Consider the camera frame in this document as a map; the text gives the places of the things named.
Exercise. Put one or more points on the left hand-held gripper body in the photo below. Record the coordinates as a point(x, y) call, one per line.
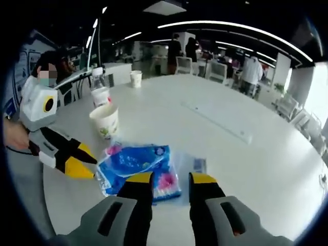
point(36, 115)

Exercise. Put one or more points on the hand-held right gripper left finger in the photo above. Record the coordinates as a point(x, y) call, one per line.
point(138, 210)

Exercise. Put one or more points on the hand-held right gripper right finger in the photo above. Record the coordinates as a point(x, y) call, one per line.
point(205, 212)

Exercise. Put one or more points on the printed white paper cup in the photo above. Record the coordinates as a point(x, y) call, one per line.
point(105, 123)
point(135, 79)

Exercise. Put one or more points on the floral blue tissue packet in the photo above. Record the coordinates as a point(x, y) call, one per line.
point(133, 159)

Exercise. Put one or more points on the clear plastic water bottle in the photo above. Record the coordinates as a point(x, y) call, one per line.
point(98, 82)

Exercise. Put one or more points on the person's left hand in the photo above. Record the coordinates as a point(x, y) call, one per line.
point(16, 134)

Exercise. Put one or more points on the white table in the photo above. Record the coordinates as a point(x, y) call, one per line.
point(243, 179)

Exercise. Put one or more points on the white office chair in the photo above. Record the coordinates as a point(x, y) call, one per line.
point(217, 73)
point(285, 105)
point(307, 125)
point(184, 65)

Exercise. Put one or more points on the green potted plant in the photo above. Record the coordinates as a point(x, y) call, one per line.
point(279, 88)

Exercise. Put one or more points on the narrow bright window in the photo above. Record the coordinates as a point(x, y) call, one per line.
point(317, 92)

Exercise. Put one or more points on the long ceiling light strip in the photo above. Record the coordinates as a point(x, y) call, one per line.
point(205, 22)

